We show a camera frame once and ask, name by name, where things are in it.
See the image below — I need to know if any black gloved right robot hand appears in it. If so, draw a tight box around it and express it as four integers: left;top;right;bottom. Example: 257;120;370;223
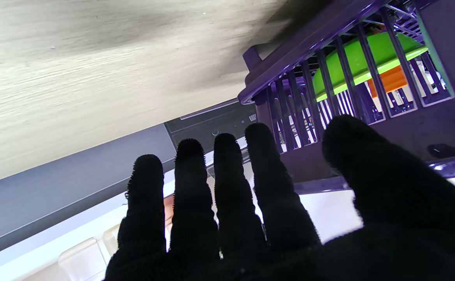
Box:
103;114;455;281

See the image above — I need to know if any orange cup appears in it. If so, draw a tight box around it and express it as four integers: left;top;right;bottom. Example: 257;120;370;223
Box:
367;64;409;98

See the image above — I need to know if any lime green bowl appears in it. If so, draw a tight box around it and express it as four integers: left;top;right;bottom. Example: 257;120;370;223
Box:
313;32;429;103

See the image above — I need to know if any teal plate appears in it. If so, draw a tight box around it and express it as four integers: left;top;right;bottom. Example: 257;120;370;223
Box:
415;8;455;100

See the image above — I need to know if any purple plastic dish rack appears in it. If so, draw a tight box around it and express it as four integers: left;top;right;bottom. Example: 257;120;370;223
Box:
237;0;455;196

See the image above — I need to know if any purple drip tray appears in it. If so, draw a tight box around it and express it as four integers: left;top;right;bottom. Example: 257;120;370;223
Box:
242;44;279;71

